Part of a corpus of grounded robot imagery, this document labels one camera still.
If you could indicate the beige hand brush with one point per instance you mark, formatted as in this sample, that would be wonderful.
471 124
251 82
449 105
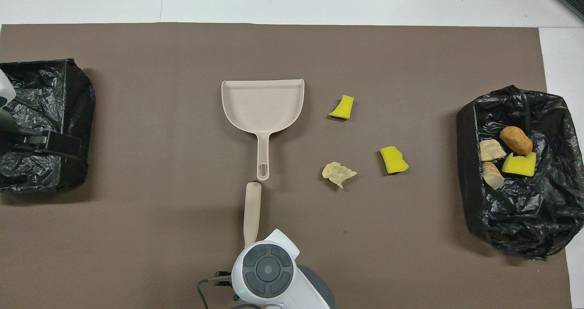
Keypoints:
252 213

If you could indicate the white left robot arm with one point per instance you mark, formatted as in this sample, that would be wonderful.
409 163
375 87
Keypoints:
5 90

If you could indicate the beige cracker piece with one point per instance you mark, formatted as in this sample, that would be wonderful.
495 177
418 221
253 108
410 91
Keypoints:
338 173
493 174
492 150

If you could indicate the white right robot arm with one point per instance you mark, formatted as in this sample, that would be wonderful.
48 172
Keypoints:
269 268

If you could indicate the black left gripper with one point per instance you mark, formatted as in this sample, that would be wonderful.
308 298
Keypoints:
32 142

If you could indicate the orange-brown fried nugget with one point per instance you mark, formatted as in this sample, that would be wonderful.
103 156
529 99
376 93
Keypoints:
515 140

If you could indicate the beige plastic dustpan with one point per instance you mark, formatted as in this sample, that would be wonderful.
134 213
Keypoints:
262 106

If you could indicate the brown table mat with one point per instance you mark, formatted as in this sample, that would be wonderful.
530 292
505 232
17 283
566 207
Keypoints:
292 53

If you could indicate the bin lined with black bag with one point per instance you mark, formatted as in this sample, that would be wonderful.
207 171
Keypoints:
45 94
515 217

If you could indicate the yellow sponge piece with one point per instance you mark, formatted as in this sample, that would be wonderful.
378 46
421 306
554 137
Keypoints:
342 107
393 159
519 165

